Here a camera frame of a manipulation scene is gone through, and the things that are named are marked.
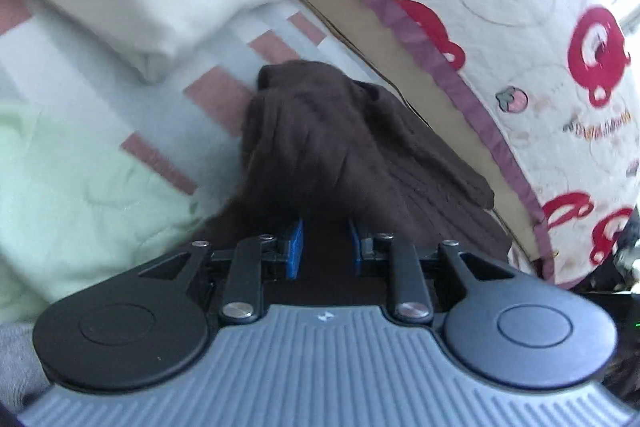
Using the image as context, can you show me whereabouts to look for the brown knit sweater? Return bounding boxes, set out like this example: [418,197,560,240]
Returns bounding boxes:
[200,61,513,308]

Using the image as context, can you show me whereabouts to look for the tan bed board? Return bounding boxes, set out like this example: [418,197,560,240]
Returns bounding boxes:
[210,0,537,258]

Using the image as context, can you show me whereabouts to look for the thin dark cable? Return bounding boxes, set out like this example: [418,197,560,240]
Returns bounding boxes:
[295,0,431,130]

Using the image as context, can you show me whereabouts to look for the red bear printed quilt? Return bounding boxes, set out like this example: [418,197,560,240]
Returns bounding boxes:
[260,0,640,291]

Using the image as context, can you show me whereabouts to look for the light green blanket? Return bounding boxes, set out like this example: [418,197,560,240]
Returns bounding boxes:
[0,101,217,324]

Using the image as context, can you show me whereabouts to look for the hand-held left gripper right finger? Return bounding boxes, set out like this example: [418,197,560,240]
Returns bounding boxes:
[348,218,517,326]

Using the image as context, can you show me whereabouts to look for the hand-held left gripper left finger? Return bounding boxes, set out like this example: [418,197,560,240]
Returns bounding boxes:
[138,218,305,326]

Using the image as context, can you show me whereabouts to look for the pink and blue checked bedsheet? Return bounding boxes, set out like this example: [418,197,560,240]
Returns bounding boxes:
[0,0,426,228]

